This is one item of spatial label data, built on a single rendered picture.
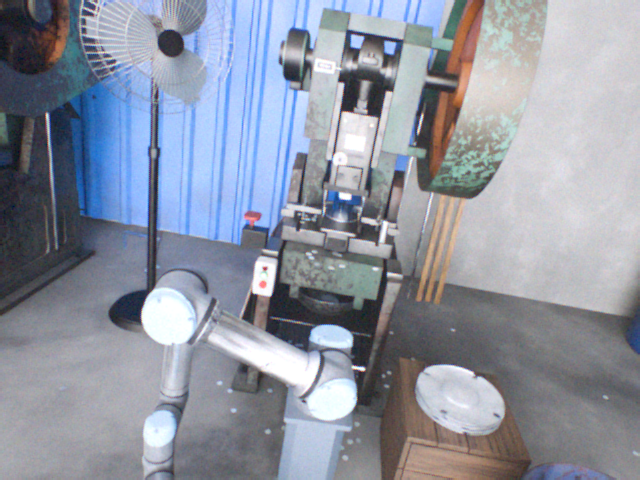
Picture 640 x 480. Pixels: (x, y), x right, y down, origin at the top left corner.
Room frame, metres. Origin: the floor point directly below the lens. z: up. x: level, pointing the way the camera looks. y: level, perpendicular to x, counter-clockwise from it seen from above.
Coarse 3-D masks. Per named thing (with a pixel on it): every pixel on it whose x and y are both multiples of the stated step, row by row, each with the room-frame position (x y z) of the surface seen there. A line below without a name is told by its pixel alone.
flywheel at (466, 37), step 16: (480, 0) 1.90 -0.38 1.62; (464, 16) 2.03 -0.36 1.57; (480, 16) 1.90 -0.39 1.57; (464, 32) 2.07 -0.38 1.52; (464, 48) 2.05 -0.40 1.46; (448, 64) 2.14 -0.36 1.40; (464, 64) 1.82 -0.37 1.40; (464, 80) 1.77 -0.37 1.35; (448, 96) 2.13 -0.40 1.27; (464, 96) 1.77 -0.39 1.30; (448, 112) 2.04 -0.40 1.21; (432, 128) 2.13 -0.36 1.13; (432, 144) 2.02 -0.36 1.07; (448, 144) 1.87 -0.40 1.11; (432, 160) 1.92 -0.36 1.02; (432, 176) 1.83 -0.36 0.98
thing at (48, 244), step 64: (0, 0) 1.81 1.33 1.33; (64, 0) 2.17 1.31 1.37; (0, 64) 1.72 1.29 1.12; (64, 64) 2.08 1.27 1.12; (0, 128) 2.07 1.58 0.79; (64, 128) 2.36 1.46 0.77; (0, 192) 1.91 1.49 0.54; (64, 192) 2.33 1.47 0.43; (0, 256) 1.88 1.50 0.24; (64, 256) 2.30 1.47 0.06
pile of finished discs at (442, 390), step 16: (432, 368) 1.39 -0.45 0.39; (448, 368) 1.41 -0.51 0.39; (432, 384) 1.30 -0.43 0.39; (448, 384) 1.31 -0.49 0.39; (464, 384) 1.32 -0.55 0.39; (480, 384) 1.35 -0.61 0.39; (432, 400) 1.22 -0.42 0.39; (448, 400) 1.23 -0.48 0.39; (464, 400) 1.24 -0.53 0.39; (480, 400) 1.26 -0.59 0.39; (496, 400) 1.28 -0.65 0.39; (432, 416) 1.18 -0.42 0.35; (448, 416) 1.16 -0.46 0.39; (464, 416) 1.17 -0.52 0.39; (480, 416) 1.18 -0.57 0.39; (496, 416) 1.22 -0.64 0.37; (480, 432) 1.14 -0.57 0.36
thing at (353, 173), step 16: (352, 112) 1.80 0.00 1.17; (368, 112) 1.82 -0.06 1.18; (352, 128) 1.77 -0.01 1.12; (368, 128) 1.77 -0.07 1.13; (336, 144) 1.77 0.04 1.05; (352, 144) 1.77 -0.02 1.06; (368, 144) 1.77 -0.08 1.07; (336, 160) 1.76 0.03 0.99; (352, 160) 1.77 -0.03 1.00; (368, 160) 1.77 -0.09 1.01; (336, 176) 1.74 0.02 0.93; (352, 176) 1.74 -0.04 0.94
